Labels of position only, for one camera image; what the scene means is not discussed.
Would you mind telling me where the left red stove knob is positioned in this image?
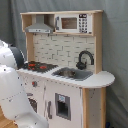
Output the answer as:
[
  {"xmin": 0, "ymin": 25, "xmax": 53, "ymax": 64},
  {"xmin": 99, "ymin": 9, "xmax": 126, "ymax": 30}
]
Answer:
[{"xmin": 32, "ymin": 81, "xmax": 37, "ymax": 87}]

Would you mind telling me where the wooden toy kitchen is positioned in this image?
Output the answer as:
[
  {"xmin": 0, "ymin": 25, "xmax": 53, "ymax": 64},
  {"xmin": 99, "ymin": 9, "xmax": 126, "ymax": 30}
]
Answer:
[{"xmin": 19, "ymin": 10, "xmax": 115, "ymax": 128}]

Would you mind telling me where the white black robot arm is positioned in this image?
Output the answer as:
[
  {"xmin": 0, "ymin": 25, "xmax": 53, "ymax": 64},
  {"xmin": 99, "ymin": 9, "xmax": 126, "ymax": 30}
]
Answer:
[{"xmin": 0, "ymin": 40, "xmax": 49, "ymax": 128}]

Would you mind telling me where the grey toy sink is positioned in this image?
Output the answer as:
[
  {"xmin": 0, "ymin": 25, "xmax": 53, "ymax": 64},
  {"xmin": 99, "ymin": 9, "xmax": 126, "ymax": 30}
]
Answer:
[{"xmin": 52, "ymin": 67, "xmax": 92, "ymax": 81}]

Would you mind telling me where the black toy stovetop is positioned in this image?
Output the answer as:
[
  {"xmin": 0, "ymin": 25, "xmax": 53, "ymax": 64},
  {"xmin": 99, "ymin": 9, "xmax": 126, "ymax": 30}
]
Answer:
[{"xmin": 22, "ymin": 61, "xmax": 56, "ymax": 73}]

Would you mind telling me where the small silver toy pot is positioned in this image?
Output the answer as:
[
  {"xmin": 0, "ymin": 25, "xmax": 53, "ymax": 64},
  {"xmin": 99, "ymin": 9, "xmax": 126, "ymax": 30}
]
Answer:
[{"xmin": 61, "ymin": 70, "xmax": 75, "ymax": 77}]

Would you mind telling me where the grey cabinet door handle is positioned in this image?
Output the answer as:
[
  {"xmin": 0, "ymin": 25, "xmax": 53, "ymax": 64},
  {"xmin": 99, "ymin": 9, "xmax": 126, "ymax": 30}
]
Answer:
[{"xmin": 47, "ymin": 101, "xmax": 52, "ymax": 119}]

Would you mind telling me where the grey ice dispenser panel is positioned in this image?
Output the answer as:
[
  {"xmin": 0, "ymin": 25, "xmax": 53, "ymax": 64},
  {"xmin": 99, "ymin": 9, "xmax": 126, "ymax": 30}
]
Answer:
[{"xmin": 55, "ymin": 94, "xmax": 71, "ymax": 120}]

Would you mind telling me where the toy microwave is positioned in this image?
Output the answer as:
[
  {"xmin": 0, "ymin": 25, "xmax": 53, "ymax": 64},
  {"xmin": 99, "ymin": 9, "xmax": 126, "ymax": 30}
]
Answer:
[{"xmin": 55, "ymin": 14, "xmax": 93, "ymax": 34}]

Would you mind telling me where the toy oven door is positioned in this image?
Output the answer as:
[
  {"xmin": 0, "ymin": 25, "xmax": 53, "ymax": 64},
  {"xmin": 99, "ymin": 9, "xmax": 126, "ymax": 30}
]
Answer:
[{"xmin": 28, "ymin": 98, "xmax": 37, "ymax": 112}]

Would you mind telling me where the grey range hood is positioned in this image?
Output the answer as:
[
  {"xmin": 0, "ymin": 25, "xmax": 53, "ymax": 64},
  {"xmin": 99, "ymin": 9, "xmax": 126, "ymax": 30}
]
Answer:
[{"xmin": 25, "ymin": 15, "xmax": 53, "ymax": 34}]

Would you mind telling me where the black toy faucet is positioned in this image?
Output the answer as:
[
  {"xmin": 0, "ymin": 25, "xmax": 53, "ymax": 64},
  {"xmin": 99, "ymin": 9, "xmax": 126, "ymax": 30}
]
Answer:
[{"xmin": 75, "ymin": 50, "xmax": 95, "ymax": 71}]

